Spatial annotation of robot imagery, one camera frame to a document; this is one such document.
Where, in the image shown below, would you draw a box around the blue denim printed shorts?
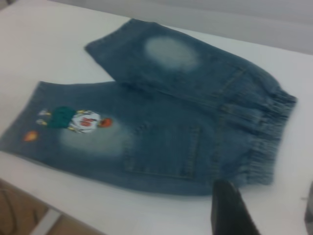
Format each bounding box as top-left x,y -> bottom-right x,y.
0,18 -> 298,196

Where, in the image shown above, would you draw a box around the white table leg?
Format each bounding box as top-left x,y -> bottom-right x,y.
31,208 -> 62,235

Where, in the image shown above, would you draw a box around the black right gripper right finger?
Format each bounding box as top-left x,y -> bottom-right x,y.
304,181 -> 313,235

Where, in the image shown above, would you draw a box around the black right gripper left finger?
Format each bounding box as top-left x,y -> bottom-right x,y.
210,179 -> 260,235

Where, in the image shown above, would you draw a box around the black floor cable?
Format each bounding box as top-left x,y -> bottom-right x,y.
0,185 -> 16,214

